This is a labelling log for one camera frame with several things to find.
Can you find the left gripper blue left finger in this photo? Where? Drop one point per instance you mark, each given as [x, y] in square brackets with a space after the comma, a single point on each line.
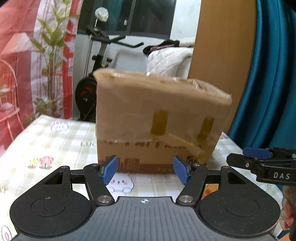
[97, 178]

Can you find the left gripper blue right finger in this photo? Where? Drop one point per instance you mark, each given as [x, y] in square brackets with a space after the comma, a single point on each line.
[193, 178]

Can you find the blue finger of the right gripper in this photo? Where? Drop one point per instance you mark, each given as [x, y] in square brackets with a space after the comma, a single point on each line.
[257, 153]

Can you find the person's right hand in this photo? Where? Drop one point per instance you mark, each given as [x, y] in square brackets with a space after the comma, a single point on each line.
[286, 214]

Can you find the teal curtain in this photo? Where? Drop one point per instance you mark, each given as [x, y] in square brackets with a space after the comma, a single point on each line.
[265, 117]

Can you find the checkered cartoon bed sheet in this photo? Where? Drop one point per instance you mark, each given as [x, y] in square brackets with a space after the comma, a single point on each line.
[48, 143]

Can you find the brown cardboard box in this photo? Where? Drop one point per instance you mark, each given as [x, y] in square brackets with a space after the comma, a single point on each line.
[136, 107]

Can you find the wooden board panel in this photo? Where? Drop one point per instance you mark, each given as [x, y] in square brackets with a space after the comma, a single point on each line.
[224, 45]

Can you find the white quilted blanket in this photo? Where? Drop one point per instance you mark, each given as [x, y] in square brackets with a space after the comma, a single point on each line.
[172, 61]

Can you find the black garment with pink trim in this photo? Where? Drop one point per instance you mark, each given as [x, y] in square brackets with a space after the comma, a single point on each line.
[165, 44]

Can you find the red printed backdrop cloth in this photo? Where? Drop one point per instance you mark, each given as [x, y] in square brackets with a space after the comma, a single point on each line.
[37, 58]

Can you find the white cloth on pole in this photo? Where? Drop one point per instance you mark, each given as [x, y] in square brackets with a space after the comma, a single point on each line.
[101, 14]

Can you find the dark window frame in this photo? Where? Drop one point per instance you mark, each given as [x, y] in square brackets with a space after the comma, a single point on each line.
[143, 18]

